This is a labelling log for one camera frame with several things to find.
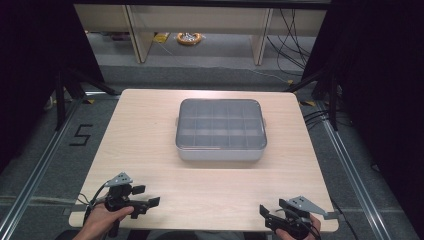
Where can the black curtain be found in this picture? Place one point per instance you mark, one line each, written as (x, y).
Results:
(383, 83)
(30, 66)

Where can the clear storage box lid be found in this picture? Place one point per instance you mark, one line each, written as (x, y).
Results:
(220, 124)

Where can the person's left hand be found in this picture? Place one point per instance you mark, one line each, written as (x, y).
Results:
(106, 218)

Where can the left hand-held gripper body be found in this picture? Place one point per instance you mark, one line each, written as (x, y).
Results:
(117, 197)

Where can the person's right hand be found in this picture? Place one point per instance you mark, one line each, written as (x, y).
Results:
(315, 224)

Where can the grey compartment storage box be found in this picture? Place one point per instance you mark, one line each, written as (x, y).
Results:
(220, 155)

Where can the yellow flat packet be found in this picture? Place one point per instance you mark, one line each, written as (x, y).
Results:
(161, 37)

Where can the orange tape roll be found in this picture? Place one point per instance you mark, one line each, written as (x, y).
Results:
(188, 38)

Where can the black tripod stand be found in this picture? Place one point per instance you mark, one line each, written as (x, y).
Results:
(60, 100)
(333, 100)

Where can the person's dark clothing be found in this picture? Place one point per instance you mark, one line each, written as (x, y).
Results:
(200, 236)

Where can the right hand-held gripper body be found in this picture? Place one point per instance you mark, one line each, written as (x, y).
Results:
(301, 208)

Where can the aluminium floor rail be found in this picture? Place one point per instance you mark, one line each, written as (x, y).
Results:
(350, 173)
(40, 170)

